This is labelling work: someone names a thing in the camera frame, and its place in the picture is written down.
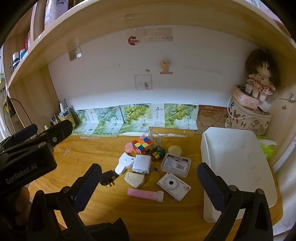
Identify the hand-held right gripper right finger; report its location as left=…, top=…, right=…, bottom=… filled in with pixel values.
left=197, top=163, right=274, bottom=241

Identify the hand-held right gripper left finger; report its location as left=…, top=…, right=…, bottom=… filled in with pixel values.
left=25, top=163, right=102, bottom=241

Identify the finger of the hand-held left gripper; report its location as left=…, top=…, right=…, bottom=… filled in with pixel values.
left=35, top=119, right=73, bottom=147
left=0, top=124, right=38, bottom=151

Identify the black plug adapter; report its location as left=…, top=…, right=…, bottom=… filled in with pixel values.
left=100, top=170, right=119, bottom=188

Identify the white plastic tray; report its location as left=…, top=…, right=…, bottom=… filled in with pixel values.
left=201, top=127, right=278, bottom=223

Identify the clear labelled plastic box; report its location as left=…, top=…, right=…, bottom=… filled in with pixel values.
left=161, top=153, right=192, bottom=178

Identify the white paddle-shaped tool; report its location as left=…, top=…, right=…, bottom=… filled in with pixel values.
left=115, top=152, right=137, bottom=176

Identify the beige polygon box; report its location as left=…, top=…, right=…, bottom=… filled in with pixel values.
left=124, top=171, right=145, bottom=189

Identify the white charger block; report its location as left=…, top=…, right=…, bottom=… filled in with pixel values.
left=132, top=154, right=152, bottom=175

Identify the colourful puzzle cube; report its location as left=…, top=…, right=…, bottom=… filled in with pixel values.
left=132, top=136, right=153, bottom=155

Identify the person's left hand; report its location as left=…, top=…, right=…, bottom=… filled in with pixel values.
left=14, top=186, right=31, bottom=224

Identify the grape print cardboard sheet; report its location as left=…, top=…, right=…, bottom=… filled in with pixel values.
left=92, top=107, right=123, bottom=135
left=117, top=104, right=153, bottom=136
left=150, top=103, right=200, bottom=131
left=72, top=108, right=100, bottom=135

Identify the pink heart-shaped box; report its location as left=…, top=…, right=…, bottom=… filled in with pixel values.
left=124, top=142, right=137, bottom=158

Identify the pink ribbed comb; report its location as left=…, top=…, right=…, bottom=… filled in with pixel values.
left=127, top=188, right=164, bottom=202

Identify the brown printed cardboard sheet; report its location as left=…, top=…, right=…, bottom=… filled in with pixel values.
left=196, top=105, right=229, bottom=135

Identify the green and white tissue packet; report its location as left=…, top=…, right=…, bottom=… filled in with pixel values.
left=257, top=136, right=277, bottom=160

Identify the letter print storage bag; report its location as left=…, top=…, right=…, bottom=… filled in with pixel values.
left=225, top=98, right=272, bottom=137

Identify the clear tape patch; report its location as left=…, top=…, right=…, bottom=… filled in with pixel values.
left=67, top=39, right=82, bottom=61

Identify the pink oval tin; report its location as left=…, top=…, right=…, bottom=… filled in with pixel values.
left=232, top=85, right=260, bottom=110

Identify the white power adapter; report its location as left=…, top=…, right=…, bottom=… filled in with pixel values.
left=261, top=98, right=273, bottom=112

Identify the pink floral packet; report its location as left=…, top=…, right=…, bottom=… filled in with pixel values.
left=44, top=0, right=70, bottom=31

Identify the rag doll with dark hair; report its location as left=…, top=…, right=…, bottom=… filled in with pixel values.
left=245, top=49, right=279, bottom=102

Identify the taped paper note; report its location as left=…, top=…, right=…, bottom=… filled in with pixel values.
left=136, top=28, right=174, bottom=42

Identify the wooden desk hutch shelf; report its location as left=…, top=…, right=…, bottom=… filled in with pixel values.
left=0, top=0, right=296, bottom=169

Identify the black cable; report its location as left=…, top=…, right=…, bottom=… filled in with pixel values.
left=3, top=98, right=33, bottom=135

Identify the white instant camera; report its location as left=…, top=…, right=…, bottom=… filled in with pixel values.
left=157, top=171, right=192, bottom=202

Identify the white cable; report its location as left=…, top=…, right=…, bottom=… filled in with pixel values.
left=227, top=91, right=269, bottom=120

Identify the pink square wall sticker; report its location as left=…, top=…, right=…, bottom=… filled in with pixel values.
left=134, top=74, right=153, bottom=91

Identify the yellow bear wall sticker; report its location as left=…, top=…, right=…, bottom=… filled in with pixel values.
left=159, top=60, right=173, bottom=75

